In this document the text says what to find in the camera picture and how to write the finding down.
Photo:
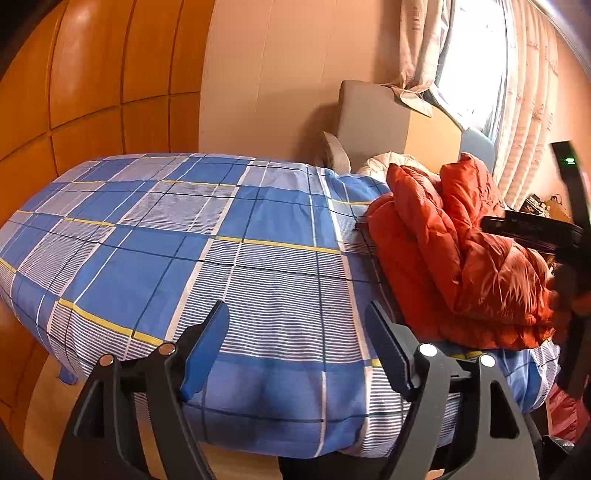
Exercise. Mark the wooden wardrobe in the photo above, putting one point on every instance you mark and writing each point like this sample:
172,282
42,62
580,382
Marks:
92,83

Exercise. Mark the orange down jacket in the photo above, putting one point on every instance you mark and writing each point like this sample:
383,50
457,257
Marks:
452,267

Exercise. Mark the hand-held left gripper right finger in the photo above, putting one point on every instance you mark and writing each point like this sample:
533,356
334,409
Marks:
388,350

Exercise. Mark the person's dark clothing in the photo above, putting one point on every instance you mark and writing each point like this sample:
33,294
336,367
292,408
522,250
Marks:
341,468

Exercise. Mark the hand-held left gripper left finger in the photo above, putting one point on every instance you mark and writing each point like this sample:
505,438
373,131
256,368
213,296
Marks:
205,350

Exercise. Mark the grey yellow blue headboard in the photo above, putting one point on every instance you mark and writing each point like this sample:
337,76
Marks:
378,124

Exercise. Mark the person's right hand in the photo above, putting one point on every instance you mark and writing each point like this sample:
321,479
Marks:
559,309

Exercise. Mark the bright window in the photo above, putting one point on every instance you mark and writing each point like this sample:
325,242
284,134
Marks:
475,60

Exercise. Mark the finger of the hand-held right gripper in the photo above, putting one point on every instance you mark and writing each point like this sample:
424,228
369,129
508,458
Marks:
531,230

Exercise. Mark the beige down jacket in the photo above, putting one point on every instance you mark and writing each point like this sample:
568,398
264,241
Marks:
383,164

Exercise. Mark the cluttered wooden desk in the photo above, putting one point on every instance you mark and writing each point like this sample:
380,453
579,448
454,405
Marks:
542,207

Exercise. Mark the long patterned beige curtain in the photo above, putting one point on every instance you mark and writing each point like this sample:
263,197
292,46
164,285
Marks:
526,101

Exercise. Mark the pink bedspread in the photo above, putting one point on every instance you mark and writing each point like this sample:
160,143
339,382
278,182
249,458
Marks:
563,410

